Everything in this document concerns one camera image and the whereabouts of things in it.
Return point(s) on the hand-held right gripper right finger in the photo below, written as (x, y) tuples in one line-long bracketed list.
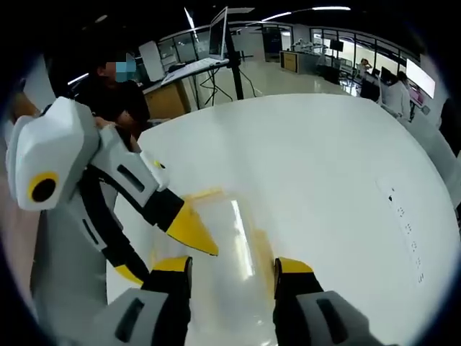
[(309, 306)]

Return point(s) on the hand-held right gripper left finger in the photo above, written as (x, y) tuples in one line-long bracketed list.
[(158, 310)]

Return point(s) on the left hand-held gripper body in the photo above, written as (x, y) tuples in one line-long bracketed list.
[(54, 151)]

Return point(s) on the person's left hand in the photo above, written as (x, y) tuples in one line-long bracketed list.
[(105, 123)]

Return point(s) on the person's dark-clothed body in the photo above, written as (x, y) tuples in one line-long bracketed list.
[(108, 97)]

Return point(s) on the wooden desk cabinet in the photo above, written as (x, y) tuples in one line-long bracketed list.
[(167, 101)]

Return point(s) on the white table socket strip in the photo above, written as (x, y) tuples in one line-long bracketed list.
[(405, 227)]

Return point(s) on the black tripod stand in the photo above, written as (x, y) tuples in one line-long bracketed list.
[(236, 65)]

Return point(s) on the silver laptop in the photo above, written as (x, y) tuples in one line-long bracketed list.
[(218, 34)]

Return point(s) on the wood-edged cabinet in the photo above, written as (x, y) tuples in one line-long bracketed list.
[(292, 61)]

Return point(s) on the pale grey chair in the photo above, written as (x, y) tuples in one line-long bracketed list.
[(439, 151)]

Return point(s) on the small black screen on stand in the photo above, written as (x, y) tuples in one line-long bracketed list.
[(337, 46)]

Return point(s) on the bright wall monitor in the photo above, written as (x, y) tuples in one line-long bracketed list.
[(420, 77)]

